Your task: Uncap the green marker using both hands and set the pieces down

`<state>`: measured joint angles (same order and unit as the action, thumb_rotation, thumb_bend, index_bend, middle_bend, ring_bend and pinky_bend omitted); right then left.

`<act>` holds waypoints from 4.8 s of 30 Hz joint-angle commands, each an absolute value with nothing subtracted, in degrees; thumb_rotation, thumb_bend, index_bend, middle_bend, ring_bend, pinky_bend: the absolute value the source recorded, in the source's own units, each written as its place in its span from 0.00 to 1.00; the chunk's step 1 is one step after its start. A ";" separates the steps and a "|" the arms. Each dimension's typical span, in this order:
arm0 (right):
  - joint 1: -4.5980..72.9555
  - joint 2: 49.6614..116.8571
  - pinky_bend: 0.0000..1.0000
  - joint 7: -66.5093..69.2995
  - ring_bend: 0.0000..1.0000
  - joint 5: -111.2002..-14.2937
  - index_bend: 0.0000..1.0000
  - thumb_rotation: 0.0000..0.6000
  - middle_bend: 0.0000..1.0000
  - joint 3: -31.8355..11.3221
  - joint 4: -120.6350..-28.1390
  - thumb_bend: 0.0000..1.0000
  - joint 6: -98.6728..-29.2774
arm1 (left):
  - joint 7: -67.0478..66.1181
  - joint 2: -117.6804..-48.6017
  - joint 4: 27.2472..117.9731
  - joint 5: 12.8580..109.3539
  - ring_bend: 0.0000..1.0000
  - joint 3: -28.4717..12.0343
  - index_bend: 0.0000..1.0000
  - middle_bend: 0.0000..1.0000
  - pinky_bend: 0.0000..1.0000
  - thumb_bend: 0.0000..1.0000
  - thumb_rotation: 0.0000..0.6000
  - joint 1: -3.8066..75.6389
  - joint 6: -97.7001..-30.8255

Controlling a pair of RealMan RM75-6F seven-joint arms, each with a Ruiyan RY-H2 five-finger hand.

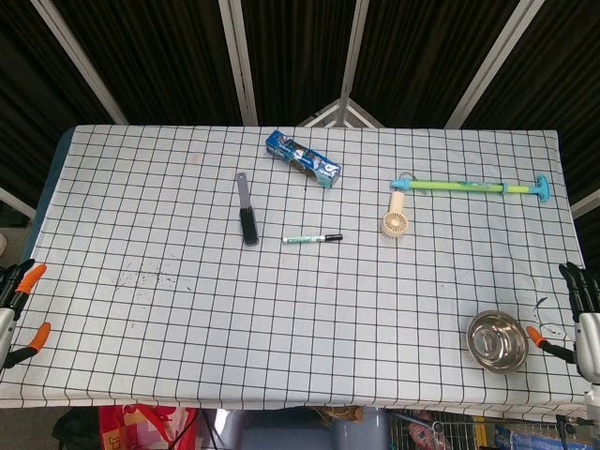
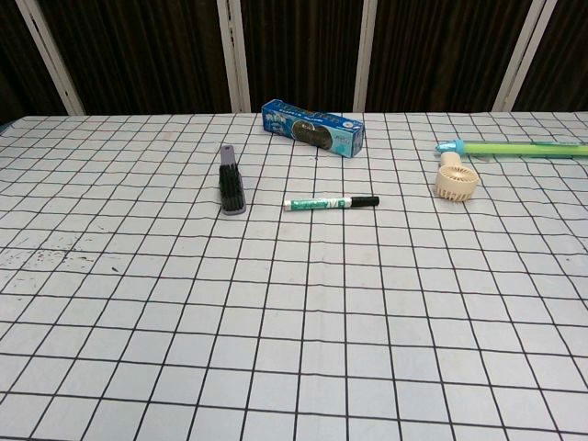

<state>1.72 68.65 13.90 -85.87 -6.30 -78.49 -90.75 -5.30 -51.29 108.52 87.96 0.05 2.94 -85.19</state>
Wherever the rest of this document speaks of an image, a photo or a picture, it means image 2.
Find white green marker body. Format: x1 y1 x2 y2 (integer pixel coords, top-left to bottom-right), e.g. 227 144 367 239
283 196 355 213

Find beige handheld fan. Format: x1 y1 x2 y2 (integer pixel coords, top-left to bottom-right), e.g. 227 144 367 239
435 152 480 203

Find grey brush black bristles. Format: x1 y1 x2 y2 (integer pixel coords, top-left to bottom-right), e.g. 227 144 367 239
219 144 248 218

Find green blue water pump toy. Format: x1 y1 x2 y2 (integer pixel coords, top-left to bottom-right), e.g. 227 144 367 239
434 140 588 160

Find white black checkered tablecloth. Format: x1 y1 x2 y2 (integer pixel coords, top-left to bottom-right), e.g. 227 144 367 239
0 111 588 441

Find white screen frame post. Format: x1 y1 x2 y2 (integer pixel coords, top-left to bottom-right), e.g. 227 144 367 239
215 0 253 114
12 0 86 116
493 0 560 113
352 0 392 113

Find blue cookie box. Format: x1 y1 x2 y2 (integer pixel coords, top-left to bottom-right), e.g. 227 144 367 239
261 98 367 160

